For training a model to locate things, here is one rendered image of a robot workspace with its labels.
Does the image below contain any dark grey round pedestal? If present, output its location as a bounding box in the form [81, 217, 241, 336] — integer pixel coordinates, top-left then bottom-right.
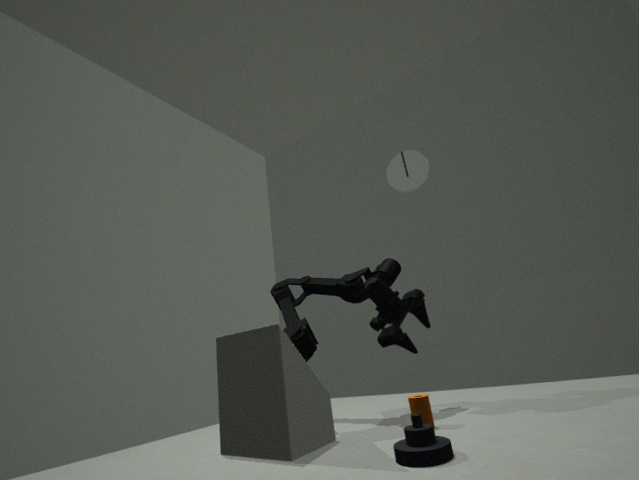
[394, 414, 454, 468]

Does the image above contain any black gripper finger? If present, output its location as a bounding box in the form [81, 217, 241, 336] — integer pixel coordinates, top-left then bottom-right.
[409, 299, 431, 328]
[395, 333, 417, 354]

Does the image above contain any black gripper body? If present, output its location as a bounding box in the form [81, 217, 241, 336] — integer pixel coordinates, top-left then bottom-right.
[376, 289, 425, 348]

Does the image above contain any orange knob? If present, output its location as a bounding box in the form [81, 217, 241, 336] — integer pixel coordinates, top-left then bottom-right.
[408, 394, 435, 428]

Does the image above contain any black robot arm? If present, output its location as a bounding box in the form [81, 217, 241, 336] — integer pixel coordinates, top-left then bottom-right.
[270, 259, 402, 362]

